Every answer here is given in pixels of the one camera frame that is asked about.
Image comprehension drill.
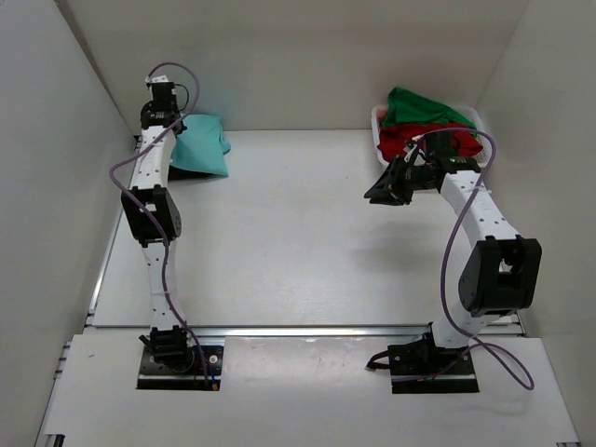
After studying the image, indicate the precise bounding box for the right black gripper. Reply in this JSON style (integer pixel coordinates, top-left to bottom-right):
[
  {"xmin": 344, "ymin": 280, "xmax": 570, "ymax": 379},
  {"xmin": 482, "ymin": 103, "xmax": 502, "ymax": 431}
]
[{"xmin": 365, "ymin": 156, "xmax": 435, "ymax": 207}]

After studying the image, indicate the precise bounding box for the teal t shirt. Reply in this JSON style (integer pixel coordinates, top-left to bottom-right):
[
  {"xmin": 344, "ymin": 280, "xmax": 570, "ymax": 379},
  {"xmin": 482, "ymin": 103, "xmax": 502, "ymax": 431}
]
[{"xmin": 170, "ymin": 115, "xmax": 231, "ymax": 177}]

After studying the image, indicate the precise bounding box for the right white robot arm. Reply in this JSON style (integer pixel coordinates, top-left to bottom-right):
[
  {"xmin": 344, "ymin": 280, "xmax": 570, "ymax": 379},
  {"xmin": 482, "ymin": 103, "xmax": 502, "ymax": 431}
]
[{"xmin": 364, "ymin": 156, "xmax": 542, "ymax": 374}]

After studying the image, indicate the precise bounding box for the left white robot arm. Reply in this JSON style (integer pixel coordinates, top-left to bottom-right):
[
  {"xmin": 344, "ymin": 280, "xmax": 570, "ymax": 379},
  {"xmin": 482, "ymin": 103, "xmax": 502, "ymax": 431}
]
[{"xmin": 121, "ymin": 100, "xmax": 195, "ymax": 373}]

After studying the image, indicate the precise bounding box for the red t shirt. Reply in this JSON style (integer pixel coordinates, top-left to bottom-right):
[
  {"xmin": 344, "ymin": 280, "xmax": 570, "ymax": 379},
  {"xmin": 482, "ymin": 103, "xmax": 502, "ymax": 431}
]
[{"xmin": 377, "ymin": 123, "xmax": 483, "ymax": 162}]

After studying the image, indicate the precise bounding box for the green t shirt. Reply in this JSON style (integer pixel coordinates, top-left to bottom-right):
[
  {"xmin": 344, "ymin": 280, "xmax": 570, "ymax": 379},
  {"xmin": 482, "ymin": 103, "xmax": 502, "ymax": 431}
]
[{"xmin": 381, "ymin": 87, "xmax": 477, "ymax": 129}]

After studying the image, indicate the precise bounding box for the white plastic basket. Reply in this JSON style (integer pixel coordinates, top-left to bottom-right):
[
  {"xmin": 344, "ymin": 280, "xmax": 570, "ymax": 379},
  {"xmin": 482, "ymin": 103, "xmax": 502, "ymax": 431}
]
[{"xmin": 371, "ymin": 104, "xmax": 492, "ymax": 168}]

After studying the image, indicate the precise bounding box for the folded black t shirt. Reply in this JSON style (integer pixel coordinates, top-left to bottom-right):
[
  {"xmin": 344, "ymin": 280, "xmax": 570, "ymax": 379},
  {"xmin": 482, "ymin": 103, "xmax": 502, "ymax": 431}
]
[{"xmin": 168, "ymin": 166, "xmax": 212, "ymax": 182}]

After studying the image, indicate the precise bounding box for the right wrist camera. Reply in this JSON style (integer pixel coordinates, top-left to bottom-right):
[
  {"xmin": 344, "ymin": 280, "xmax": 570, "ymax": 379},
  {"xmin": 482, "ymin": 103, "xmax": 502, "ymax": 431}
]
[{"xmin": 405, "ymin": 131, "xmax": 461, "ymax": 166}]

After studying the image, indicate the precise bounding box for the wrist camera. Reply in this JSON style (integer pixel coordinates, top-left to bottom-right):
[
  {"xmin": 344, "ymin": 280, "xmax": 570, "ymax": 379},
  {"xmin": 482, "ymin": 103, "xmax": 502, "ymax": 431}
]
[
  {"xmin": 405, "ymin": 131, "xmax": 461, "ymax": 166},
  {"xmin": 145, "ymin": 75, "xmax": 190, "ymax": 112}
]

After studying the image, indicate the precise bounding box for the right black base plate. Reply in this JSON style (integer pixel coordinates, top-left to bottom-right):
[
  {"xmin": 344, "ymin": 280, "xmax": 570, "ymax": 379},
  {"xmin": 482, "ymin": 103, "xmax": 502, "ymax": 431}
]
[{"xmin": 365, "ymin": 339, "xmax": 480, "ymax": 395}]

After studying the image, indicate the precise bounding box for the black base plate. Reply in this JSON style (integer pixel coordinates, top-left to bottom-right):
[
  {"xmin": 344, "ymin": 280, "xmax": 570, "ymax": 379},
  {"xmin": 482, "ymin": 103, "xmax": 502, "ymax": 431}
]
[
  {"xmin": 136, "ymin": 338, "xmax": 224, "ymax": 392},
  {"xmin": 365, "ymin": 339, "xmax": 480, "ymax": 395}
]

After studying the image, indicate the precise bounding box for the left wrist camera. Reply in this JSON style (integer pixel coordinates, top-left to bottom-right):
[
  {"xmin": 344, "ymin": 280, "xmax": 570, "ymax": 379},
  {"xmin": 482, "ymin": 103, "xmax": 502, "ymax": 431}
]
[{"xmin": 145, "ymin": 75, "xmax": 190, "ymax": 112}]

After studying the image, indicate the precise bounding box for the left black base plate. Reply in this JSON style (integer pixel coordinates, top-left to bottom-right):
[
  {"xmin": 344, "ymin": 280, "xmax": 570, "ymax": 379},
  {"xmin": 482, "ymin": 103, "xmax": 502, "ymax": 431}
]
[{"xmin": 136, "ymin": 338, "xmax": 224, "ymax": 392}]

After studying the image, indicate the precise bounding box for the aluminium rail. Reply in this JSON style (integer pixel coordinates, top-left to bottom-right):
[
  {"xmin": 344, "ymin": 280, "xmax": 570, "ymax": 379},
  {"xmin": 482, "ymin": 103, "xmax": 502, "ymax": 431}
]
[{"xmin": 83, "ymin": 321, "xmax": 525, "ymax": 338}]

